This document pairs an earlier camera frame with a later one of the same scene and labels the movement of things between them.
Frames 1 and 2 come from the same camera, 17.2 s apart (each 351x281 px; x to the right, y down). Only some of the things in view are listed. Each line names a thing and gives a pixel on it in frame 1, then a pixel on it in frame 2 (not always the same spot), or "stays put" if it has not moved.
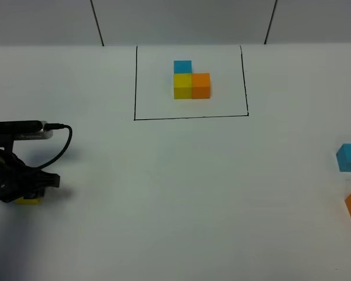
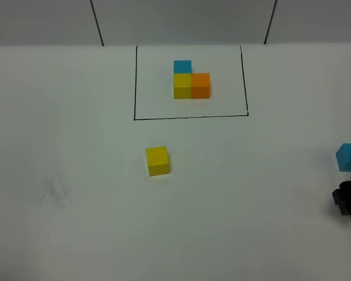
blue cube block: (350, 157) stays put
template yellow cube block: (182, 86) stays put
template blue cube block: (181, 67) stays put
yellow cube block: (23, 201) -> (158, 160)
